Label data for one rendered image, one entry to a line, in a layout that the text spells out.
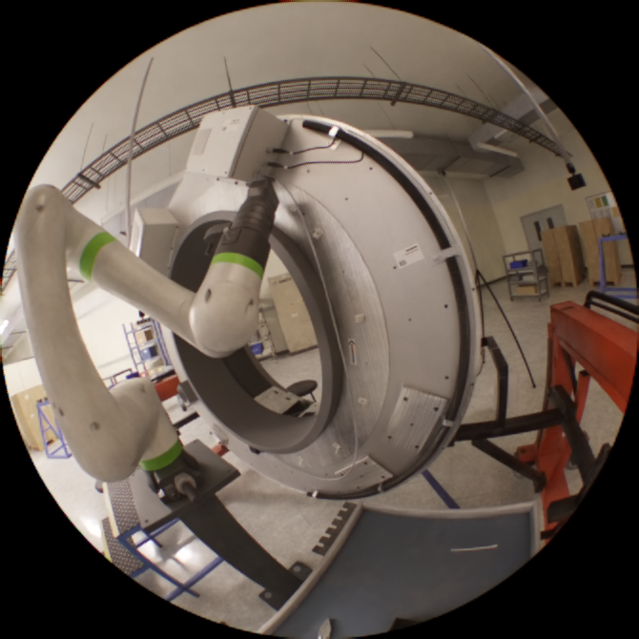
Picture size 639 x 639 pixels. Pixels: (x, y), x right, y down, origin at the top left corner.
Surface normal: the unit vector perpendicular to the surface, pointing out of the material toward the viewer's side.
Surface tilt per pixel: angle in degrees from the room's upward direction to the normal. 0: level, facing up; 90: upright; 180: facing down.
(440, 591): 0
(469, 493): 0
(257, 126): 133
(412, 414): 90
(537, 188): 90
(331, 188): 90
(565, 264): 90
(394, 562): 0
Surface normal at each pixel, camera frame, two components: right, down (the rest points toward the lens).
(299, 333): 0.12, 0.07
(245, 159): 0.79, 0.51
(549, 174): -0.95, 0.29
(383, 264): -0.51, 0.24
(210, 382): 0.59, -0.60
